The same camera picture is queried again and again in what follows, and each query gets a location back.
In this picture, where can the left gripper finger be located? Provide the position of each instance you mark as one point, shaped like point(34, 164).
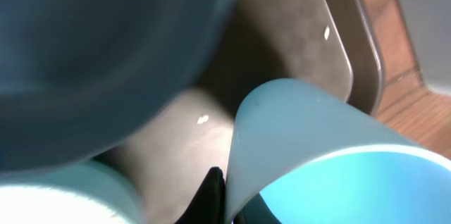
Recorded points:
point(206, 206)

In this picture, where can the light blue cup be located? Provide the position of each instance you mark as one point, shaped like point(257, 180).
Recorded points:
point(299, 155)

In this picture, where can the dark blue plate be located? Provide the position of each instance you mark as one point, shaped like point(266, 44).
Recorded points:
point(77, 76)

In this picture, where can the grey dishwasher rack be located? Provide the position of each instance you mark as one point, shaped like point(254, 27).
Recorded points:
point(428, 27)

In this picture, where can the light blue rice bowl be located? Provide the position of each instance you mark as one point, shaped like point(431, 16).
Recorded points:
point(83, 193)

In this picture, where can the brown serving tray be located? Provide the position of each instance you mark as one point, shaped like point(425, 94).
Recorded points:
point(324, 42)

